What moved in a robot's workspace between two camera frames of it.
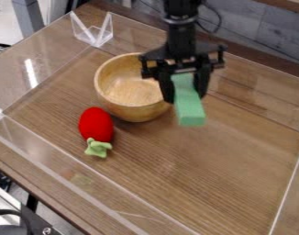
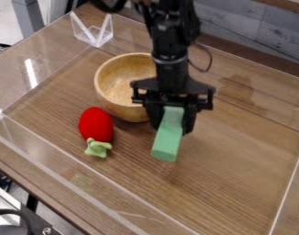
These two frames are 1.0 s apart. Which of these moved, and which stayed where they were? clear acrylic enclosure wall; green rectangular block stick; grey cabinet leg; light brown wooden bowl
Moved: green rectangular block stick
Stayed: light brown wooden bowl; grey cabinet leg; clear acrylic enclosure wall
